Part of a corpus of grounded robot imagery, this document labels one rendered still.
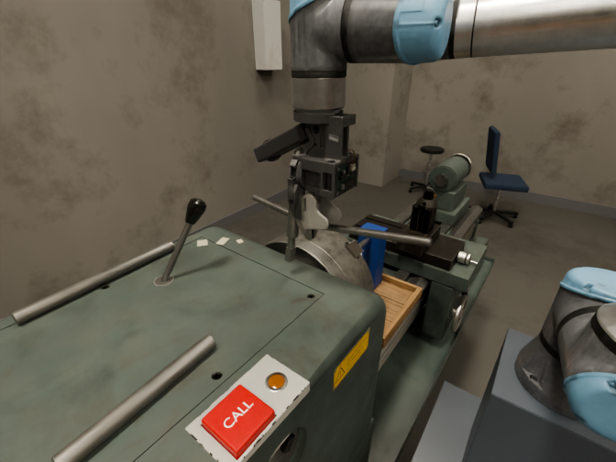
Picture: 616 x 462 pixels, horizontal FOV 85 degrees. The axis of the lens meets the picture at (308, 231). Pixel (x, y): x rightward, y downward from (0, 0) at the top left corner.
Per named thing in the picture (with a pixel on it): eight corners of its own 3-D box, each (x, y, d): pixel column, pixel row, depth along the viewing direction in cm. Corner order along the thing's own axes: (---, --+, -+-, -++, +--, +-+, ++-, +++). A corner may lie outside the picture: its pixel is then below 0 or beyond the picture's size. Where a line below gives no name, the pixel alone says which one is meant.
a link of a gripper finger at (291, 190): (295, 223, 52) (294, 169, 48) (288, 221, 53) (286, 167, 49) (313, 214, 56) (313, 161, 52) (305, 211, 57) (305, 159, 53)
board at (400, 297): (382, 348, 98) (384, 338, 96) (289, 300, 117) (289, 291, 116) (421, 296, 119) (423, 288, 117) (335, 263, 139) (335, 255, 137)
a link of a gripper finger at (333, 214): (335, 246, 56) (335, 194, 51) (306, 236, 59) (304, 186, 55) (344, 238, 58) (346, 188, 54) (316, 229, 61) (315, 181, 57)
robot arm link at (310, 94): (279, 77, 45) (314, 74, 51) (280, 113, 47) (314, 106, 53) (325, 79, 41) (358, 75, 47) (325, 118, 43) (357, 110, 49)
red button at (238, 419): (237, 464, 35) (236, 453, 34) (202, 430, 39) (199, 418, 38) (276, 420, 40) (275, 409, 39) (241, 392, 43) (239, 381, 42)
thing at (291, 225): (280, 259, 63) (286, 203, 57) (289, 255, 64) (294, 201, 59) (290, 264, 62) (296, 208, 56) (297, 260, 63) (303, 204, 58)
